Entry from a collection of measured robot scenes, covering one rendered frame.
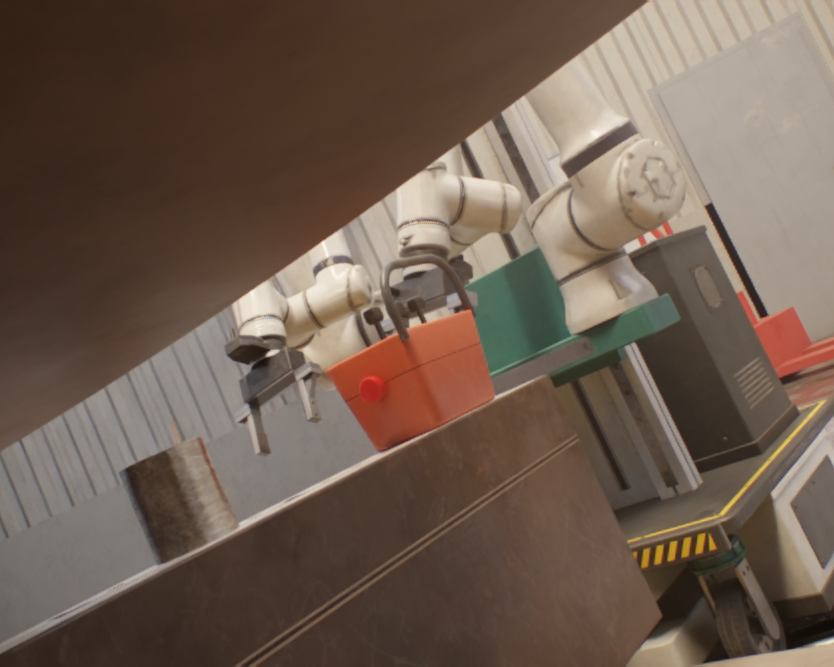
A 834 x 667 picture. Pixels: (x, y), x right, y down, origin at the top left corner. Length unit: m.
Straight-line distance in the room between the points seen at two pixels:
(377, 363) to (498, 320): 1.04
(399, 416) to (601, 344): 0.80
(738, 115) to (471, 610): 6.57
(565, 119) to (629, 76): 5.79
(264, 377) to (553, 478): 0.67
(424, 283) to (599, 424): 0.83
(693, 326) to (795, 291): 5.19
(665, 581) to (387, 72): 1.69
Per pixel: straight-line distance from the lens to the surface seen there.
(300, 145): 0.42
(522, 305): 2.15
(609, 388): 2.14
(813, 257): 7.41
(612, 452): 2.23
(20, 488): 9.51
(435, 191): 1.57
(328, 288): 1.90
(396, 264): 1.19
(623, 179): 1.75
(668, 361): 2.25
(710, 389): 2.23
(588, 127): 1.79
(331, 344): 2.19
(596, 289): 1.89
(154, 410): 8.65
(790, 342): 6.00
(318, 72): 0.35
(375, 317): 1.20
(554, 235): 1.91
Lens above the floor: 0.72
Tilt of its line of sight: 5 degrees up
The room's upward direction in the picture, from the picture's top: 25 degrees counter-clockwise
